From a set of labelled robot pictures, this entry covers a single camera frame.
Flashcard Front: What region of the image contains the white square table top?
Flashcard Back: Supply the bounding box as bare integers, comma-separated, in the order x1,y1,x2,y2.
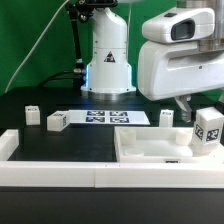
114,127,224,163

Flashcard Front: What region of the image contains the black cable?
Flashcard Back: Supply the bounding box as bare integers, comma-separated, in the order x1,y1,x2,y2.
37,69,84,88

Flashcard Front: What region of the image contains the black camera stand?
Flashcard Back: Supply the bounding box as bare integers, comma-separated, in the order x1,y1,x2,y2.
65,0,118,87

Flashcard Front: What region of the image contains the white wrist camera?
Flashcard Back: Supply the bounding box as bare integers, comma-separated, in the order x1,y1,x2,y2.
142,7,215,43

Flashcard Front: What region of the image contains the white tag sheet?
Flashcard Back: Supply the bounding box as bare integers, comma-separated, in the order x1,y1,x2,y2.
70,110,150,125

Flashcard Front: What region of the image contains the grey cable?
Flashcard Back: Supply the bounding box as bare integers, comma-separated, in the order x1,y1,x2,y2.
3,0,72,95

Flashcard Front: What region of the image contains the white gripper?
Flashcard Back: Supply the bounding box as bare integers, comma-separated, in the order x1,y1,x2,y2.
137,41,224,122

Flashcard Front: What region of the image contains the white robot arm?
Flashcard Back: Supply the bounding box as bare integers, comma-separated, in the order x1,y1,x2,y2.
82,0,224,122

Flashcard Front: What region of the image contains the white U-shaped obstacle fence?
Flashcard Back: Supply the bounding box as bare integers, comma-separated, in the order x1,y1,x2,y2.
0,129,224,189

